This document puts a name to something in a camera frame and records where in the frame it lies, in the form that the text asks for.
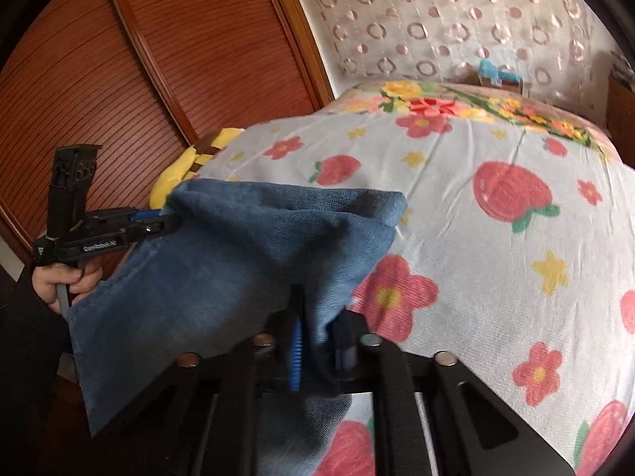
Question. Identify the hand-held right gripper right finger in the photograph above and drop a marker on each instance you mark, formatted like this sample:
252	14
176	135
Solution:
346	352

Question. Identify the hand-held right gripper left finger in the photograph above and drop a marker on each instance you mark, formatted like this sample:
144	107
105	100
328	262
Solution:
295	352

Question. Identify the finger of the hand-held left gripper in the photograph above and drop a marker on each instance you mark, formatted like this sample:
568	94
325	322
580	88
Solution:
149	230
146	215

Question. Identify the blue denim pants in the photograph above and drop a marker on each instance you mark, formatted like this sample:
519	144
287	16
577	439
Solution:
223	258

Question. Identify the person's left forearm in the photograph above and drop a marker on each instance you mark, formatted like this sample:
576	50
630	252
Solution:
30	352

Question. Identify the person's left hand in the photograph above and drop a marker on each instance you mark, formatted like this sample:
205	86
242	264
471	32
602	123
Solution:
47	282

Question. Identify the yellow plush toy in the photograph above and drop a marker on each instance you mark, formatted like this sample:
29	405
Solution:
168	178

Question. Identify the wooden slatted wardrobe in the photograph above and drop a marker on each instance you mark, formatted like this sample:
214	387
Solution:
149	59

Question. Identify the white strawberry-print bed sheet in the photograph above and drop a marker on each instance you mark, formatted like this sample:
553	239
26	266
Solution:
496	258

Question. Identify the floral fleece blanket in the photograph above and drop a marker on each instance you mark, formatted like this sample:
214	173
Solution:
421	91

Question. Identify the small blue toy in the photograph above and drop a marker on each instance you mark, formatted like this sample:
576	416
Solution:
496	73

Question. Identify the circle-patterned sheer curtain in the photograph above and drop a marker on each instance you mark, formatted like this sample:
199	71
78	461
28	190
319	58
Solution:
446	10

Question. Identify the wooden side cabinet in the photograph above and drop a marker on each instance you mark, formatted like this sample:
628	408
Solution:
622	114

